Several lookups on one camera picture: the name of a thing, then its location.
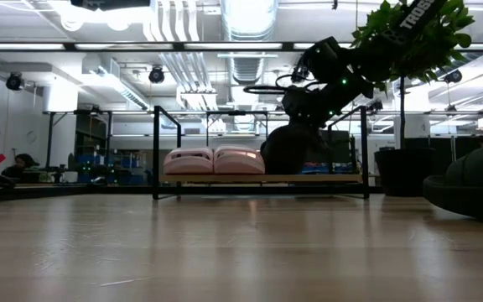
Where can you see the black rubber slide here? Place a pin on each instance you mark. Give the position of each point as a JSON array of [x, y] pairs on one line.
[[476, 189], [287, 151]]

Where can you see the pink rubber slide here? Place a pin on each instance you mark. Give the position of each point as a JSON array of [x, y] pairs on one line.
[[189, 161], [239, 161]]

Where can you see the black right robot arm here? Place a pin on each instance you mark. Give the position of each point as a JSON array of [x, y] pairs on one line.
[[417, 17]]

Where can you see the black plant pot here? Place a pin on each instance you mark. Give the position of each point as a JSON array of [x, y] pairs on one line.
[[403, 172]]

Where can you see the green leafy plant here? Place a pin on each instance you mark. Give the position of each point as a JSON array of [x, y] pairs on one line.
[[434, 54]]

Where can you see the black ceiling spotlight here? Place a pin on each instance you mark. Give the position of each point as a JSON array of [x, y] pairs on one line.
[[453, 76], [156, 75], [14, 81]]

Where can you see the black cabinet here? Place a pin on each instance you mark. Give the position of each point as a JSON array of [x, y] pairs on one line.
[[459, 159]]

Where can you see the blue storage bins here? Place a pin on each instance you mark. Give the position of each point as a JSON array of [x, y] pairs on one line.
[[115, 168]]

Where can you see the black background rack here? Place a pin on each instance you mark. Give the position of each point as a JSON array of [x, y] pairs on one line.
[[50, 138]]

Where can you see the person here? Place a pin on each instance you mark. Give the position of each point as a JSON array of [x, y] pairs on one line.
[[21, 165]]

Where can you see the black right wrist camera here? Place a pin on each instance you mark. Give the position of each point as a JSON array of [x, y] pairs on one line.
[[302, 73]]

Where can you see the silver ventilation duct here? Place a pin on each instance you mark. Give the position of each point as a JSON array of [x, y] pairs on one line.
[[249, 17]]

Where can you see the black metal rig frame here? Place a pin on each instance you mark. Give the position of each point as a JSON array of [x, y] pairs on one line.
[[78, 191]]

